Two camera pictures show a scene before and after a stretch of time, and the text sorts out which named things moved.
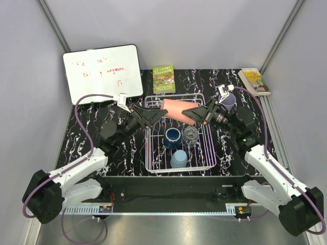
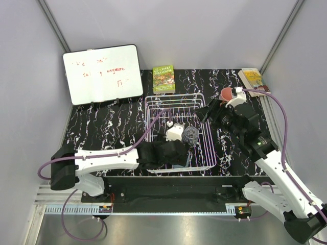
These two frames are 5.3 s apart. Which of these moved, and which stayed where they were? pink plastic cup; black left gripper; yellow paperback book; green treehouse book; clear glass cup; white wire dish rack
Moved: black left gripper; pink plastic cup
Stayed: clear glass cup; yellow paperback book; white wire dish rack; green treehouse book
